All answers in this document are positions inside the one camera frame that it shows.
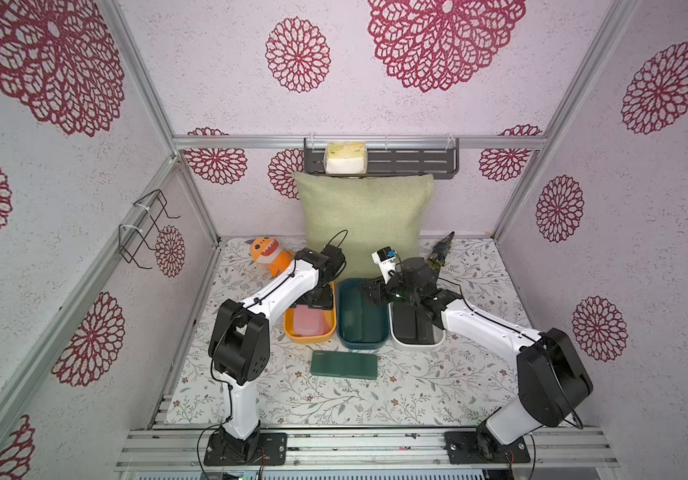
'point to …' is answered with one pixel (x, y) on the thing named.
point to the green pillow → (363, 213)
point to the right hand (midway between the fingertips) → (361, 281)
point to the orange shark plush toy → (266, 251)
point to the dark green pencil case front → (344, 365)
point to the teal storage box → (363, 322)
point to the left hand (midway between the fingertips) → (309, 305)
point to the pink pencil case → (308, 321)
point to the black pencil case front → (412, 324)
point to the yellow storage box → (330, 320)
